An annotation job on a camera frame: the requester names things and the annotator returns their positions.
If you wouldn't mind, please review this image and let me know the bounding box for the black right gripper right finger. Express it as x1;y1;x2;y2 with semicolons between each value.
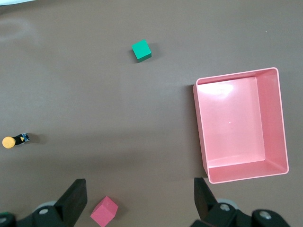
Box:
191;177;292;227

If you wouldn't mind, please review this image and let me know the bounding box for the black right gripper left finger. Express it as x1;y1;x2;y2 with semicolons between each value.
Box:
18;178;88;227

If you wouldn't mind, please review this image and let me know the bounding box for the orange-capped black push button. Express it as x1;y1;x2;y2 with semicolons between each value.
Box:
1;132;32;149

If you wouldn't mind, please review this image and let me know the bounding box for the pink foam cube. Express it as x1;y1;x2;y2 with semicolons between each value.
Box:
90;195;119;227

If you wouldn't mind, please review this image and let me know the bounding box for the pink plastic bin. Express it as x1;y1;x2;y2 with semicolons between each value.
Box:
192;67;290;184

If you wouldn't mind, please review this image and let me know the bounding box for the brown table cover cloth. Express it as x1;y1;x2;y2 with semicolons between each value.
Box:
0;0;303;227

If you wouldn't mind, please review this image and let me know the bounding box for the green foam cube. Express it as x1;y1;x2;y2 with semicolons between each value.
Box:
131;39;152;63

